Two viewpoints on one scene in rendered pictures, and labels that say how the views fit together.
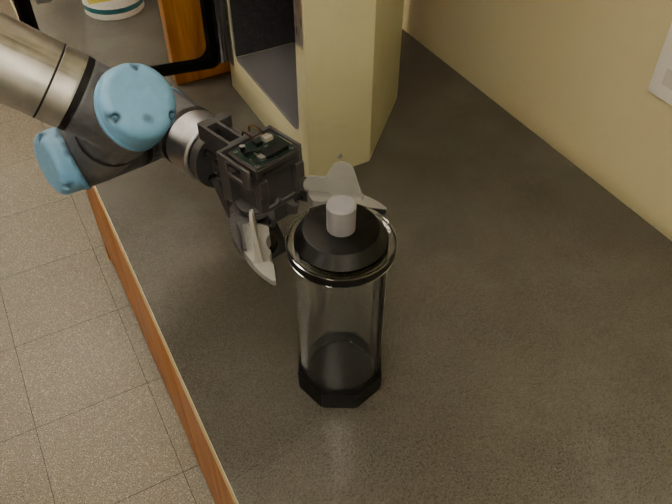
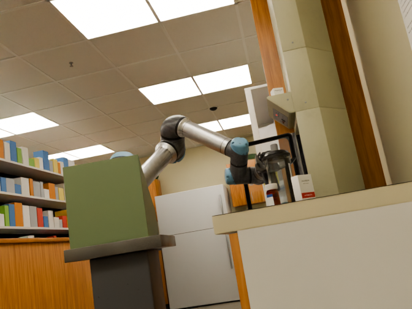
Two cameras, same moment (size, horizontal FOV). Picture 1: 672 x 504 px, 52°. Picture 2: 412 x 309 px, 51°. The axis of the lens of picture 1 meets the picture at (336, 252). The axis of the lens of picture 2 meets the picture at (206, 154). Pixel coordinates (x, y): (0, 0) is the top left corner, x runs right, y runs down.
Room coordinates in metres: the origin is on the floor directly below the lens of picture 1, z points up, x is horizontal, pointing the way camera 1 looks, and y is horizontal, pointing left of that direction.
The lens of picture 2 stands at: (-0.97, -0.75, 0.88)
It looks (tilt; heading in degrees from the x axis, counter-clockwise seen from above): 12 degrees up; 36
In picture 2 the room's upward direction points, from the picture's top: 9 degrees counter-clockwise
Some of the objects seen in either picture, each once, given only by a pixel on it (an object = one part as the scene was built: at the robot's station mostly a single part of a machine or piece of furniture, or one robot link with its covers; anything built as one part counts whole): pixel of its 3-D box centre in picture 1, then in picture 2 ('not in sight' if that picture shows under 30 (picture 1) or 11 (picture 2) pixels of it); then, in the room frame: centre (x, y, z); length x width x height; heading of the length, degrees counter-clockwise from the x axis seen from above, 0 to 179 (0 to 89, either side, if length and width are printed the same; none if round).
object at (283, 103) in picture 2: not in sight; (281, 113); (0.96, 0.17, 1.46); 0.32 x 0.11 x 0.10; 28
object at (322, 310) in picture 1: (340, 309); (281, 183); (0.48, 0.00, 1.06); 0.11 x 0.11 x 0.21
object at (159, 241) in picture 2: not in sight; (124, 247); (0.10, 0.46, 0.92); 0.32 x 0.32 x 0.04; 34
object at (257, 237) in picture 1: (257, 238); (257, 161); (0.48, 0.08, 1.16); 0.09 x 0.03 x 0.06; 7
